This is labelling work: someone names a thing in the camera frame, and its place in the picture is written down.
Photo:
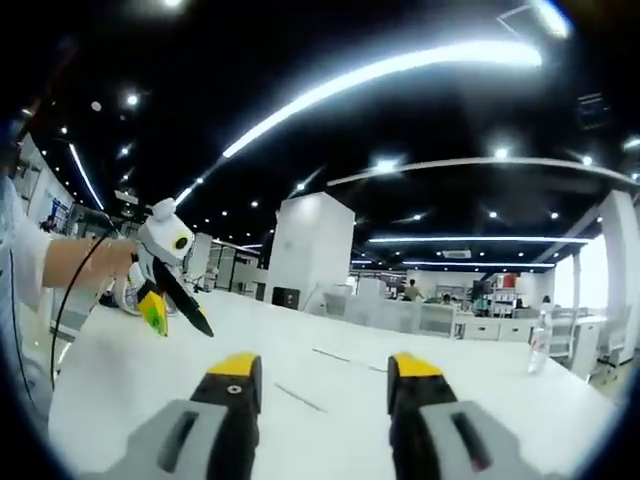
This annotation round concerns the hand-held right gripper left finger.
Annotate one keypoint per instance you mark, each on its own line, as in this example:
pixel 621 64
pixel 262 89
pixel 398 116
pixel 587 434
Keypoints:
pixel 225 405

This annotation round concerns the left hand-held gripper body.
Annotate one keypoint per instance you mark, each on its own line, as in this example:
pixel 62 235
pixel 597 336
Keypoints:
pixel 160 235

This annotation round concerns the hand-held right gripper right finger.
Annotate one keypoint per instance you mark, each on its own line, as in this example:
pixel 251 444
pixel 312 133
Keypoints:
pixel 420 405

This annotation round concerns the white socket holder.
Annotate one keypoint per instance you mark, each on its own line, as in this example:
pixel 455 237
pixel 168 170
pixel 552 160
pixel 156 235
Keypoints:
pixel 300 397

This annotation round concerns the person's left hand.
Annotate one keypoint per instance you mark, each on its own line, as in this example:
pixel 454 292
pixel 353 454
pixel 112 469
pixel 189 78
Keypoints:
pixel 117 257

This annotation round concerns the row of white desk partitions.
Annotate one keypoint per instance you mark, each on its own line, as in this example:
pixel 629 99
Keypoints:
pixel 450 320

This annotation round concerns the black box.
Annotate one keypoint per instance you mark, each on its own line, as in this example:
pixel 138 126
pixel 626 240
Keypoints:
pixel 286 297

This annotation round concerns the white mesh office chair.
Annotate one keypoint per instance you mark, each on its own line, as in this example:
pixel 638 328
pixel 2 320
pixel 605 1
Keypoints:
pixel 562 330
pixel 616 335
pixel 336 304

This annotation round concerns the clear water bottle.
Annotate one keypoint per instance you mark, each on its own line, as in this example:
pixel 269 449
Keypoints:
pixel 540 345

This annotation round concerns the person's white shirt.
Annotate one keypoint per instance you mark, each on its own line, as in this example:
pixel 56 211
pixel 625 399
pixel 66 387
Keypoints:
pixel 25 250

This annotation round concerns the ceiling air vent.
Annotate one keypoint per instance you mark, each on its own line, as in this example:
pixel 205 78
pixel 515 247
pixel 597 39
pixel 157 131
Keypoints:
pixel 455 253

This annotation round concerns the long curved ceiling light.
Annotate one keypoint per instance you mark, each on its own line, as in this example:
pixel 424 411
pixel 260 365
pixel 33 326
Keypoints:
pixel 380 75

